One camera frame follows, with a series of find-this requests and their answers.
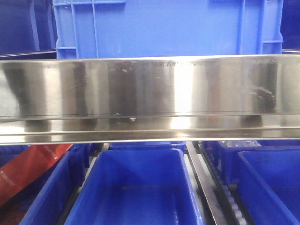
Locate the blue right shelf bin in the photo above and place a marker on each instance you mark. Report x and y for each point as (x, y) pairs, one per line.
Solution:
(269, 186)

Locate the blue rear right bin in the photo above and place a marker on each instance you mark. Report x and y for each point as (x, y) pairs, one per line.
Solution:
(226, 160)

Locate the blue shelf bin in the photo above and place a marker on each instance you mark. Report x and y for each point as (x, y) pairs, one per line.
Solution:
(137, 187)
(43, 201)
(269, 186)

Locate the clear plastic bag in bin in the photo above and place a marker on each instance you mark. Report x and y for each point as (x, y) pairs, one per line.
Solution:
(239, 143)

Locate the large light blue crate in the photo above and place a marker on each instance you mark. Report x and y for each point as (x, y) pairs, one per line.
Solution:
(151, 28)

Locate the stainless steel shelf rail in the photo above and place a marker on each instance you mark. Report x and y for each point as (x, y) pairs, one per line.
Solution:
(191, 98)

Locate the blue centre shelf bin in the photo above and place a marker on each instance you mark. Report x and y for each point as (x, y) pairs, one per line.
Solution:
(137, 187)

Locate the blue rear centre bin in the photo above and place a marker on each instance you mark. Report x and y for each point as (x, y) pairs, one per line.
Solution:
(181, 145)

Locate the dark blue crate upper left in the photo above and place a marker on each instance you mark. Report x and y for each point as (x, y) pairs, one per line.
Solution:
(26, 26)

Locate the red foil pouch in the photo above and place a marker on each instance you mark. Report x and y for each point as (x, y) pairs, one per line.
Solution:
(28, 166)

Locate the blue left shelf bin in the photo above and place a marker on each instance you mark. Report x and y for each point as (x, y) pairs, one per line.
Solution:
(43, 201)

